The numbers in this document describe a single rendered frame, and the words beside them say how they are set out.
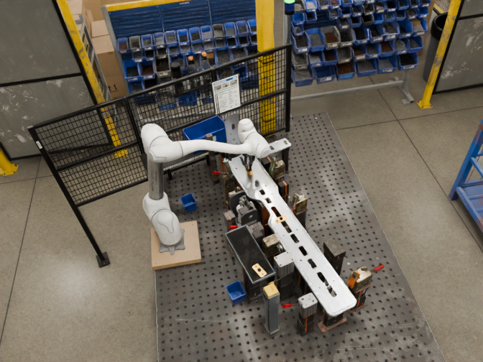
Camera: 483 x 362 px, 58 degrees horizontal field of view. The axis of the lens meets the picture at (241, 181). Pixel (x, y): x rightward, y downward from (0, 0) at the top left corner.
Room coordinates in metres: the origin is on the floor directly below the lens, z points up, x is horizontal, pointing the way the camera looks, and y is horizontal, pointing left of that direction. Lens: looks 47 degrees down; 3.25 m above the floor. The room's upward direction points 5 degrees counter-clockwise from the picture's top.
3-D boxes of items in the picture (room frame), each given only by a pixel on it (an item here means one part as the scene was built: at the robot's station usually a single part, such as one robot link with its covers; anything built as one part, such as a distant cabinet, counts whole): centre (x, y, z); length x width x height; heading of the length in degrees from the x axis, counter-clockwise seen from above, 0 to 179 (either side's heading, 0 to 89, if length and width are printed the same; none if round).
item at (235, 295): (1.35, 0.10, 0.74); 0.11 x 0.10 x 0.09; 22
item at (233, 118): (2.39, 0.03, 1.17); 0.12 x 0.01 x 0.34; 112
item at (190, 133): (2.50, 0.23, 1.10); 0.30 x 0.17 x 0.13; 117
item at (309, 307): (1.10, -0.29, 0.88); 0.11 x 0.10 x 0.36; 112
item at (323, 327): (1.13, -0.46, 0.84); 0.18 x 0.06 x 0.29; 112
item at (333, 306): (1.70, -0.25, 1.00); 1.38 x 0.22 x 0.02; 22
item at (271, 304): (1.13, -0.10, 0.92); 0.08 x 0.08 x 0.44; 22
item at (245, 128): (2.13, -0.07, 1.40); 0.13 x 0.11 x 0.16; 27
